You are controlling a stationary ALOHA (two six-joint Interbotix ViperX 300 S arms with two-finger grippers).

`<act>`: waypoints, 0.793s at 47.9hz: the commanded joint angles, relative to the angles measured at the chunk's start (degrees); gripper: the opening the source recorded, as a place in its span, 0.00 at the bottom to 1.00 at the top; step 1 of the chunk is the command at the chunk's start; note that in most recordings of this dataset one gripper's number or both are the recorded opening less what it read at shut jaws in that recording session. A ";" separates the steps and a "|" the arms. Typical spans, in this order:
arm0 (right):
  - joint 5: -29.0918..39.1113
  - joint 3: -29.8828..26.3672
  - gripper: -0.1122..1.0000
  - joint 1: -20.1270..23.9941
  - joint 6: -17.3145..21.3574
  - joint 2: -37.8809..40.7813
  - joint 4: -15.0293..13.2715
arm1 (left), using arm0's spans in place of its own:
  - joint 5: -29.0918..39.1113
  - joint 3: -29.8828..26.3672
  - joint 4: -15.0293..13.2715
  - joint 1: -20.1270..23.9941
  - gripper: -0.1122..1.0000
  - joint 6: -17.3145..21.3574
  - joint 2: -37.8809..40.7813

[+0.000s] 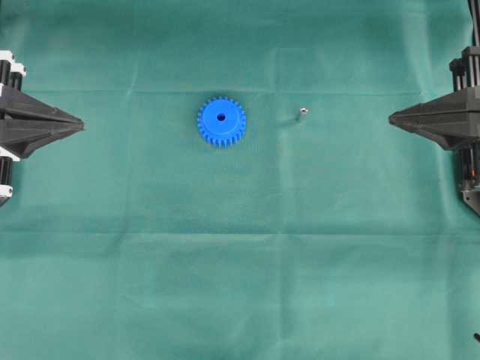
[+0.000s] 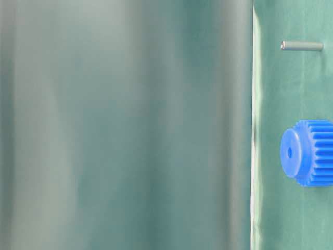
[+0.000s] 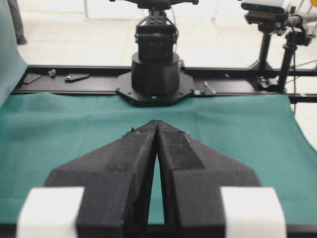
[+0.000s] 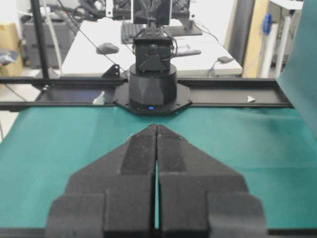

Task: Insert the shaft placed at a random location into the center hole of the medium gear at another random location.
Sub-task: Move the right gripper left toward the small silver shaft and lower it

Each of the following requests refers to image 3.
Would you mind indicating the black camera stand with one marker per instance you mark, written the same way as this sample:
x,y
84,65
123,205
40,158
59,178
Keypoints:
x,y
261,66

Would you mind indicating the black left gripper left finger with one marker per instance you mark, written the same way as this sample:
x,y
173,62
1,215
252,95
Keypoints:
x,y
97,195

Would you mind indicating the silver angle bracket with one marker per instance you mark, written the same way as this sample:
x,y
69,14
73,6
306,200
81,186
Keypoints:
x,y
208,90

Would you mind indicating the green table cloth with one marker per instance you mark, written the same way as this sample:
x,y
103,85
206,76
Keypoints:
x,y
39,132

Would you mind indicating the black flat metal bracket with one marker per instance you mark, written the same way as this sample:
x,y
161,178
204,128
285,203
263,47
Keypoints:
x,y
76,77

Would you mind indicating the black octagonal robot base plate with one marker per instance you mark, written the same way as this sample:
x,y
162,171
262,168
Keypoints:
x,y
138,99

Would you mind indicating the black table frame rail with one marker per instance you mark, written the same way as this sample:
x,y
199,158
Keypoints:
x,y
103,81

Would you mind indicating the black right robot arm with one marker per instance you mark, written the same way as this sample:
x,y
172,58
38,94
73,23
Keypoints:
x,y
155,66

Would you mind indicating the white camera on stand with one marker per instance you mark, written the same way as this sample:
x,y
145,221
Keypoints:
x,y
266,11

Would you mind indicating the small black plate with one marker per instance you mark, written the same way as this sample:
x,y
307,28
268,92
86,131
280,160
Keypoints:
x,y
31,77

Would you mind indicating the black clamp stand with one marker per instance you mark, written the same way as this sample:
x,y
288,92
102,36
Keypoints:
x,y
297,36

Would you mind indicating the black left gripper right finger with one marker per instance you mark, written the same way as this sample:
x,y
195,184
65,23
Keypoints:
x,y
207,194

